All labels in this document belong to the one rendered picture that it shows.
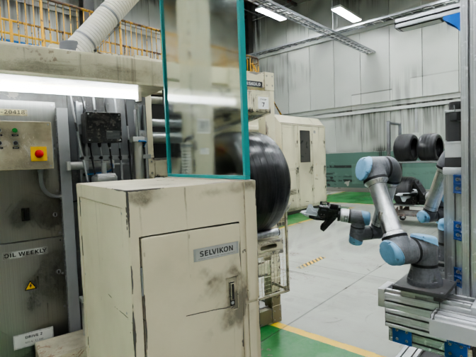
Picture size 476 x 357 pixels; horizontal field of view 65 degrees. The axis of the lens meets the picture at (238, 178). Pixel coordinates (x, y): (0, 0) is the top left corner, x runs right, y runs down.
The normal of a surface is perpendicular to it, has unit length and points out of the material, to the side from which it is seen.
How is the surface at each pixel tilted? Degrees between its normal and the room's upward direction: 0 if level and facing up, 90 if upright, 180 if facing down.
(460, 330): 90
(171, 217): 90
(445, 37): 90
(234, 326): 90
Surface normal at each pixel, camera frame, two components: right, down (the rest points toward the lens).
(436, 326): -0.66, 0.07
